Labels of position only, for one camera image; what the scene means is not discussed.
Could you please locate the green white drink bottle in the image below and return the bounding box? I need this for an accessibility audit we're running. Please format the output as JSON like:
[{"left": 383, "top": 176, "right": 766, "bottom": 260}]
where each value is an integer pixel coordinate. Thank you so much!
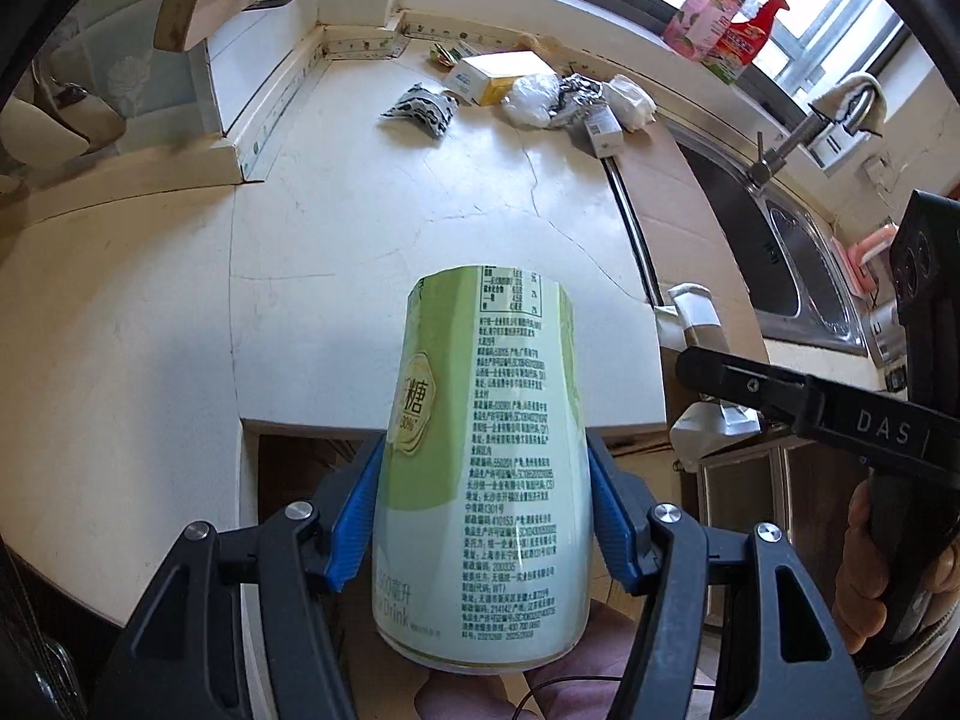
[{"left": 373, "top": 265, "right": 592, "bottom": 674}]

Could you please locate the small white carton box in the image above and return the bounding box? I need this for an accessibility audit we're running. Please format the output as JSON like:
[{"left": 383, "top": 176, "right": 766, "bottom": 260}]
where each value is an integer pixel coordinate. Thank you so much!
[{"left": 584, "top": 106, "right": 625, "bottom": 160}]

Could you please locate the white paper bag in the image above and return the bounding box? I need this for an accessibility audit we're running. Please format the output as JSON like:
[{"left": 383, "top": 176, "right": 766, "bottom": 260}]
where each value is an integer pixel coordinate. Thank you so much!
[{"left": 602, "top": 75, "right": 658, "bottom": 132}]

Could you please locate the silver foil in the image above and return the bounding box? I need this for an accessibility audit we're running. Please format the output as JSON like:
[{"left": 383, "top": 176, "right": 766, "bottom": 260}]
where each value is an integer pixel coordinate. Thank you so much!
[{"left": 548, "top": 73, "right": 607, "bottom": 128}]

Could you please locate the white plastic bag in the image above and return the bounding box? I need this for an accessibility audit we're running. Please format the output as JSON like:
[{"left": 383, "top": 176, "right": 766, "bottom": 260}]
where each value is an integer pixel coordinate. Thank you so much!
[{"left": 501, "top": 73, "right": 560, "bottom": 128}]

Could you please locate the yellow white box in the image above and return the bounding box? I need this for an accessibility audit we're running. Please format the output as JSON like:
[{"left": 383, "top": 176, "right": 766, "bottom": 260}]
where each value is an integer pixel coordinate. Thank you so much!
[{"left": 443, "top": 50, "right": 553, "bottom": 106}]

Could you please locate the black white patterned wrapper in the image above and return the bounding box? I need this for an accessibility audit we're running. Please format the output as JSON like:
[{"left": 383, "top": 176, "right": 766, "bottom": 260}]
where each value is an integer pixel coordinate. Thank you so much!
[{"left": 382, "top": 83, "right": 459, "bottom": 142}]

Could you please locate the steel kitchen faucet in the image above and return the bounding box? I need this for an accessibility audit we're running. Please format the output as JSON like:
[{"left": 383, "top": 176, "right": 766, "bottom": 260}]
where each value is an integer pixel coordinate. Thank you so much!
[{"left": 745, "top": 96, "right": 887, "bottom": 190}]

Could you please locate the person's right hand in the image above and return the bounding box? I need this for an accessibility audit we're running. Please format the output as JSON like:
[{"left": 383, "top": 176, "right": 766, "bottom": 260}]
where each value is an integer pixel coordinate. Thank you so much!
[{"left": 833, "top": 478, "right": 960, "bottom": 657}]

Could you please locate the person's left hand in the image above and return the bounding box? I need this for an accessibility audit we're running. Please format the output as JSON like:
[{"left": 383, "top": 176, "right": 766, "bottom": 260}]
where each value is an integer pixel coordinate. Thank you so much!
[{"left": 413, "top": 601, "right": 638, "bottom": 720}]

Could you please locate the stainless steel sink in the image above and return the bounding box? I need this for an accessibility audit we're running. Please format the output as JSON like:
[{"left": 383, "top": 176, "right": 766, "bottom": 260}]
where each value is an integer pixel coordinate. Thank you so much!
[{"left": 669, "top": 124, "right": 867, "bottom": 356}]

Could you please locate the pink sponge holder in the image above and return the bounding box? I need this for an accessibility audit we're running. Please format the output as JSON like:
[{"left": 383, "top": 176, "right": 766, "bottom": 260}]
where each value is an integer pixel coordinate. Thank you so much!
[{"left": 830, "top": 223, "right": 898, "bottom": 299}]

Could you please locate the beige cloth on faucet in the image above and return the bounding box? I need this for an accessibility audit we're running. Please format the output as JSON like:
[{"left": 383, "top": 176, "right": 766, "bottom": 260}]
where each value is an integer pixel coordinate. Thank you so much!
[{"left": 809, "top": 71, "right": 887, "bottom": 124}]

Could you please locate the red spray bottle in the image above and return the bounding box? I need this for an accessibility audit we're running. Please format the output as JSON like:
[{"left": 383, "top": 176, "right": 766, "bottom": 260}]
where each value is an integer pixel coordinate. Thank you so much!
[{"left": 701, "top": 0, "right": 789, "bottom": 85}]

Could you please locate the pink detergent bottle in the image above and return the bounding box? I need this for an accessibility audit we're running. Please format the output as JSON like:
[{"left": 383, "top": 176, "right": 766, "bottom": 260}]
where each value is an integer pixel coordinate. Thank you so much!
[{"left": 662, "top": 0, "right": 743, "bottom": 62}]

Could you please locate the green red small wrapper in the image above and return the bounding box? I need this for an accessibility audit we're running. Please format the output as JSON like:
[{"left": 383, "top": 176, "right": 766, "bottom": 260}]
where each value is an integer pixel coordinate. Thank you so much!
[{"left": 430, "top": 44, "right": 462, "bottom": 68}]

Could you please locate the white wall socket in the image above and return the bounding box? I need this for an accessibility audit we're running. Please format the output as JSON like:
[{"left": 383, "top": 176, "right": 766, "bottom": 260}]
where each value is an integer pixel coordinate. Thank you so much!
[{"left": 862, "top": 154, "right": 889, "bottom": 187}]

